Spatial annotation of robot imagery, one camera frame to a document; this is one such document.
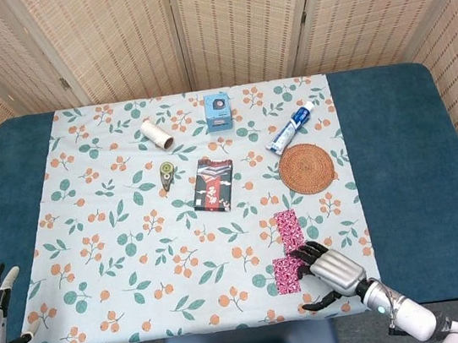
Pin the fruit and leaf print tablecloth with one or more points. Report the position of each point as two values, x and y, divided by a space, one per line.
135 236

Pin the round woven rattan coaster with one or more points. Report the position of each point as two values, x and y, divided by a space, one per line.
306 168

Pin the green brown correction tape dispenser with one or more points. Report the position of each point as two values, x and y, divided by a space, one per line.
165 174

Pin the pink patterned packet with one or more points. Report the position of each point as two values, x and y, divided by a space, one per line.
286 276
290 229

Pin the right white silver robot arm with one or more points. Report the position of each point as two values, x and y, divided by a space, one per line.
411 316

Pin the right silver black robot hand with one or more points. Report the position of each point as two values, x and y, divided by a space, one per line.
336 269

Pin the white paper roll cardboard core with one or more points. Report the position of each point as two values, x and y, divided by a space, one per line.
153 132

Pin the blue white toothpaste tube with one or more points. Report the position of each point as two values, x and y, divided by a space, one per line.
289 131

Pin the brass screen hinge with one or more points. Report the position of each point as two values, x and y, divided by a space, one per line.
65 83
303 16

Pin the small blue cardboard box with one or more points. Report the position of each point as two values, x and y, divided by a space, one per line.
219 117

